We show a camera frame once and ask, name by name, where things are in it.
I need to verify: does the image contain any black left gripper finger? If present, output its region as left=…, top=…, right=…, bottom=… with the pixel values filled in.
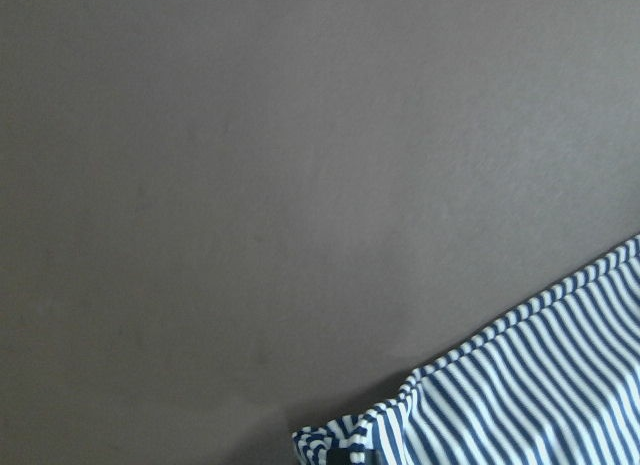
left=327, top=449, right=383, bottom=465

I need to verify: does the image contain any navy white striped polo shirt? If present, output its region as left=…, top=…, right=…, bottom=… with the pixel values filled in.
left=292, top=238, right=639, bottom=464

